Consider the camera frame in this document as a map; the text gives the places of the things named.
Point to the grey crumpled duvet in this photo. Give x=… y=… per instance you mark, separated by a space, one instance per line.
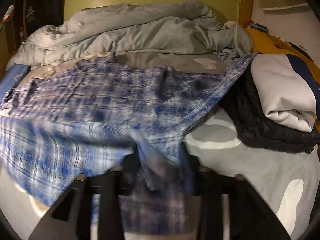
x=140 y=32

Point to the blue plaid flannel shirt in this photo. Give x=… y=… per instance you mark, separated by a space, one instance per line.
x=105 y=110

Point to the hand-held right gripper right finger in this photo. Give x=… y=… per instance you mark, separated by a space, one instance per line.
x=192 y=177

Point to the white and navy folded garment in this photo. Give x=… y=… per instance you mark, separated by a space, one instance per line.
x=280 y=87

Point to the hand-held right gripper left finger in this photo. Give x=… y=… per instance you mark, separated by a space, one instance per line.
x=111 y=195

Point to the dark printed box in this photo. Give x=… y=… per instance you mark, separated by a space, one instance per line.
x=40 y=7

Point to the yellow cloth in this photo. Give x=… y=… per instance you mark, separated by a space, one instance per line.
x=265 y=42

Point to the black puffer jacket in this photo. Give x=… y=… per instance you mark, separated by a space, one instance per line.
x=252 y=120

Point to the blue quilted mat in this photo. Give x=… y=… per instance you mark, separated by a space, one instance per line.
x=12 y=80

